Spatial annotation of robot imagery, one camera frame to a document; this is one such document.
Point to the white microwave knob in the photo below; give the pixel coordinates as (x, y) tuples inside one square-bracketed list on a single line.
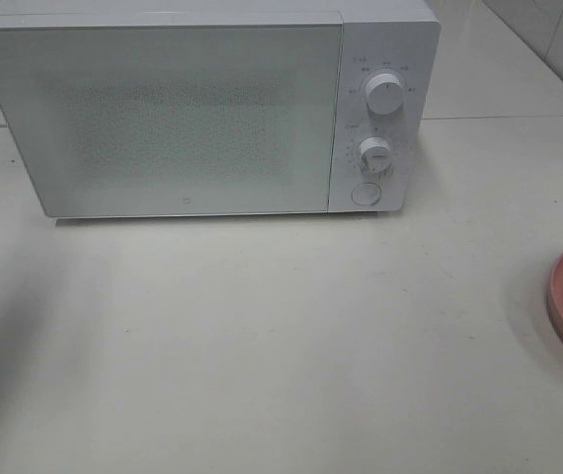
[(383, 93), (375, 154)]

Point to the white microwave door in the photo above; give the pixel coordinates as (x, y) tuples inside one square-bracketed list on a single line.
[(172, 121)]

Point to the round microwave door button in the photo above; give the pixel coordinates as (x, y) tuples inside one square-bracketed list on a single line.
[(366, 194)]

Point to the white microwave oven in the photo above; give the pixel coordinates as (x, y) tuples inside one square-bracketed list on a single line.
[(399, 36)]

